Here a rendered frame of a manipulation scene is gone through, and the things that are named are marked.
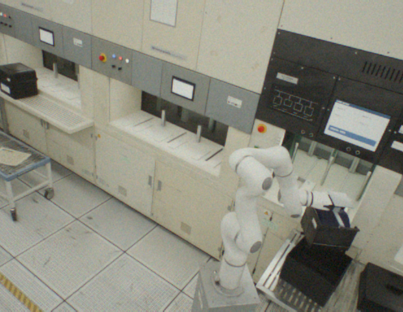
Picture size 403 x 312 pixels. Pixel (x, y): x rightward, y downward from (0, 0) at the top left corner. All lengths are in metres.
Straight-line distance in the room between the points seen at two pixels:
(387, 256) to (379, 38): 1.25
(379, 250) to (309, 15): 1.42
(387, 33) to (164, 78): 1.43
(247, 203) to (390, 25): 1.08
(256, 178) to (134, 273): 1.78
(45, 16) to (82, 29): 0.48
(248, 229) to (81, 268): 1.72
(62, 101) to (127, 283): 1.81
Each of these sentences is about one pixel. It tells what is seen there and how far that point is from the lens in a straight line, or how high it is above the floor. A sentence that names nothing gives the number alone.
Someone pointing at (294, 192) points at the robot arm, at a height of 1.35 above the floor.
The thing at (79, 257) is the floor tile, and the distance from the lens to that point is 3.06.
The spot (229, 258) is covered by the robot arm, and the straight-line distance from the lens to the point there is 1.78.
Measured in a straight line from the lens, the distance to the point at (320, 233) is 1.91.
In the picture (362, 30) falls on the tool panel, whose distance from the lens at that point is 1.95.
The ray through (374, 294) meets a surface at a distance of 2.14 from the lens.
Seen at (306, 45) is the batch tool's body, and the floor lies 1.91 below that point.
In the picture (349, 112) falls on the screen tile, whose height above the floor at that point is 1.63.
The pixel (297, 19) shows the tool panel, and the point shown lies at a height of 2.02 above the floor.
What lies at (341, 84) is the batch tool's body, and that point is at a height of 1.76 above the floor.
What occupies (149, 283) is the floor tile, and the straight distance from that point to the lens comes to 2.87.
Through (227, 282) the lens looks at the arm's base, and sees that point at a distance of 1.90.
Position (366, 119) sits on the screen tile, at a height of 1.62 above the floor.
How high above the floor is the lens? 2.27
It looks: 31 degrees down
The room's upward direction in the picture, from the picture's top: 9 degrees clockwise
